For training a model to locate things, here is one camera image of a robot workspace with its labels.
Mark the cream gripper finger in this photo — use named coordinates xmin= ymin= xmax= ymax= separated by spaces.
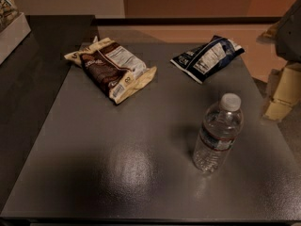
xmin=263 ymin=62 xmax=301 ymax=121

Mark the white box with snacks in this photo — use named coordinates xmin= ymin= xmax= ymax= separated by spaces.
xmin=0 ymin=0 xmax=31 ymax=64

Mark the brown chip bag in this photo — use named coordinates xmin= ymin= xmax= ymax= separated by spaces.
xmin=64 ymin=38 xmax=157 ymax=105

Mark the dark side counter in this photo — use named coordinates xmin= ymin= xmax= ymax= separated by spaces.
xmin=0 ymin=15 xmax=95 ymax=212

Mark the blue chip bag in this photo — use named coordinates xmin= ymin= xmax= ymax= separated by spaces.
xmin=170 ymin=35 xmax=245 ymax=84

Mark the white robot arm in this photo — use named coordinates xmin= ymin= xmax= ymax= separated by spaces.
xmin=261 ymin=0 xmax=301 ymax=121

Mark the clear plastic water bottle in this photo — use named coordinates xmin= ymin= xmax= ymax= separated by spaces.
xmin=193 ymin=93 xmax=244 ymax=173

